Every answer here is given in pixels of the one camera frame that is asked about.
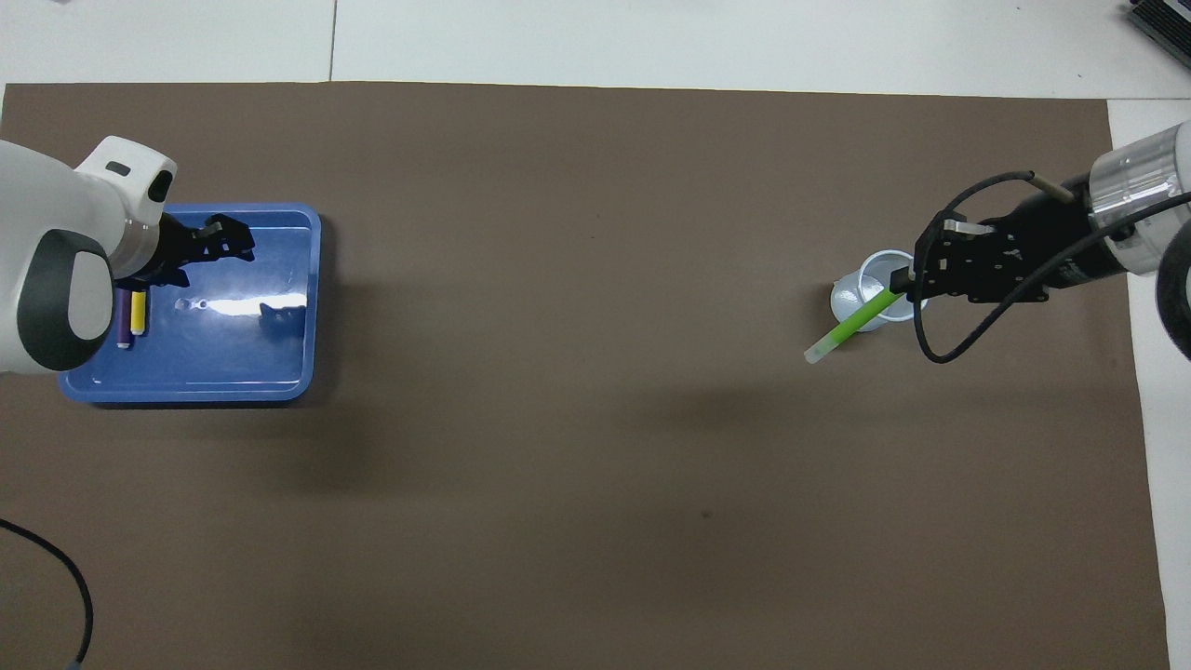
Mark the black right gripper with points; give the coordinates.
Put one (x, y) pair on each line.
(1042, 256)

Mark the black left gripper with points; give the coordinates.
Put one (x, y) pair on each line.
(167, 251)

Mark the yellow pen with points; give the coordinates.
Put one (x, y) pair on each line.
(139, 314)

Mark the green pen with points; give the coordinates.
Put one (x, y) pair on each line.
(851, 328)

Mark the purple pen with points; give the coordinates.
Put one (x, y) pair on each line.
(124, 321)

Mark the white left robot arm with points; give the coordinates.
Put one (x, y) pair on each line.
(46, 205)

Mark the blue plastic tray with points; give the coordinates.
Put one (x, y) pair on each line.
(233, 354)

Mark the clear plastic cup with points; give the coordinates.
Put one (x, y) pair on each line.
(851, 296)

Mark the dark keyboard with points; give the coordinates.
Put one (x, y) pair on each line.
(1168, 23)

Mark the brown table mat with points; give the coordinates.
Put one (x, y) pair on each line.
(558, 372)

